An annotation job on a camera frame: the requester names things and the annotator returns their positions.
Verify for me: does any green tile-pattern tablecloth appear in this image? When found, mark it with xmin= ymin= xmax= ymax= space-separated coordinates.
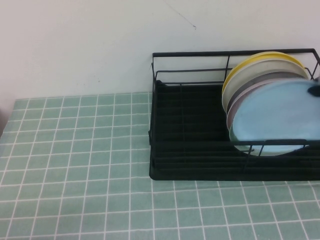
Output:
xmin=0 ymin=79 xmax=320 ymax=240

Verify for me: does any black plastic drip tray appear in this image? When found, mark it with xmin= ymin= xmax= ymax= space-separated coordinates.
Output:
xmin=148 ymin=79 xmax=320 ymax=182

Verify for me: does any light blue plate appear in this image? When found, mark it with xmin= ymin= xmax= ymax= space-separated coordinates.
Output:
xmin=231 ymin=79 xmax=320 ymax=157

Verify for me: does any black wire dish rack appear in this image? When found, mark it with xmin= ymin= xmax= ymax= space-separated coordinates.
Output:
xmin=148 ymin=48 xmax=320 ymax=166

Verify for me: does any white plate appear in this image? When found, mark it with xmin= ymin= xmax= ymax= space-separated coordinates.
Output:
xmin=221 ymin=58 xmax=310 ymax=114

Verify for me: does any yellow plate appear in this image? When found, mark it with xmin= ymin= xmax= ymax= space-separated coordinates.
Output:
xmin=222 ymin=51 xmax=306 ymax=89

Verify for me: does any pink plate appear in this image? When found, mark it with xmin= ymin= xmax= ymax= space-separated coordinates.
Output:
xmin=226 ymin=83 xmax=277 ymax=129

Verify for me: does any gray plate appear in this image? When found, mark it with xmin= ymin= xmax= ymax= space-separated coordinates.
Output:
xmin=227 ymin=70 xmax=305 ymax=111

